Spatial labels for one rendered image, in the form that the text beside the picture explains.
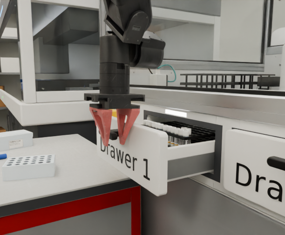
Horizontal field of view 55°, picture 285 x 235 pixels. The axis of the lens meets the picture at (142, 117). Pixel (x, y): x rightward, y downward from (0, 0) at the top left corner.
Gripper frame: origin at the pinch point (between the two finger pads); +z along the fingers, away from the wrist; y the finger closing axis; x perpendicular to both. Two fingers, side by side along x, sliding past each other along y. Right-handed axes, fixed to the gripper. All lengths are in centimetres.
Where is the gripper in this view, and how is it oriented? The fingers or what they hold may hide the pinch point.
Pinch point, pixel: (113, 141)
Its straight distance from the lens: 53.3
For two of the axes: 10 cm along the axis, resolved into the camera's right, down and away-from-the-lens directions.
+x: -5.1, -1.2, 8.5
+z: -0.2, 9.9, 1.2
